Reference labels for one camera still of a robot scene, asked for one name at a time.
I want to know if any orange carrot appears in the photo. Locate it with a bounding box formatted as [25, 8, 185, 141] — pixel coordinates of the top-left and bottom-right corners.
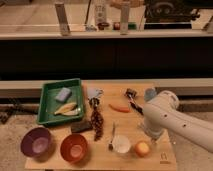
[109, 104, 130, 113]

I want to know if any blue sponge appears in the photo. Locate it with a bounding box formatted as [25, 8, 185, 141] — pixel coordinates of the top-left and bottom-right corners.
[55, 87, 72, 102]

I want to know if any purple bowl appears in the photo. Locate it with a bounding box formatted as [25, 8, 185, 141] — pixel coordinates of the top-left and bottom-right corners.
[20, 127, 51, 158]

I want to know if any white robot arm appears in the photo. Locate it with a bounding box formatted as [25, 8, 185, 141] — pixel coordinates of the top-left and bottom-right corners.
[142, 91, 213, 153]

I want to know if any grey post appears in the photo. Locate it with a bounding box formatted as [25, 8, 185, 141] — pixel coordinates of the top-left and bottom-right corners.
[120, 1, 130, 35]
[55, 3, 70, 36]

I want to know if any orange apple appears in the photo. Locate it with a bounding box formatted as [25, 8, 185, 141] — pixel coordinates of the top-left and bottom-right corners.
[134, 141, 150, 157]

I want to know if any blue round object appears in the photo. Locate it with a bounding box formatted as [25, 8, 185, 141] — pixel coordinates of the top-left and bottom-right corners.
[144, 88, 157, 102]

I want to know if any white cup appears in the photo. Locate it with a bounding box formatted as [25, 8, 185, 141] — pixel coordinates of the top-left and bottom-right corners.
[112, 135, 131, 154]

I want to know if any white bottle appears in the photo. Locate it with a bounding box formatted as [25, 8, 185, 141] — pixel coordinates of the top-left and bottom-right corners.
[94, 0, 107, 26]

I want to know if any dark scrub sponge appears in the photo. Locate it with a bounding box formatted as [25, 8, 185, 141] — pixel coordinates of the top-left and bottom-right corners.
[71, 120, 92, 133]

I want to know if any grey post left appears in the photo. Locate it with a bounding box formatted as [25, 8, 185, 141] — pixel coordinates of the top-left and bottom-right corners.
[55, 3, 70, 36]

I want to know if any black machine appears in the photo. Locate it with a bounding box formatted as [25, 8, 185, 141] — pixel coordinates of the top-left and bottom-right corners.
[144, 0, 200, 29]

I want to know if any grey post right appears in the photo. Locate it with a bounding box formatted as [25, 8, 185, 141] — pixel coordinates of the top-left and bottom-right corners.
[120, 1, 130, 35]

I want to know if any red bowl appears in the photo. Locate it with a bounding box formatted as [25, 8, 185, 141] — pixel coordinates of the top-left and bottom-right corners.
[60, 134, 88, 163]

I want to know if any wooden cutting board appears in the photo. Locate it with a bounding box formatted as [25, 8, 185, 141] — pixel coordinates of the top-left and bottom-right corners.
[25, 81, 177, 171]

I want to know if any green plastic tray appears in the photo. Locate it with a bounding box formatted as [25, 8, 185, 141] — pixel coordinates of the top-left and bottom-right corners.
[37, 78, 85, 127]

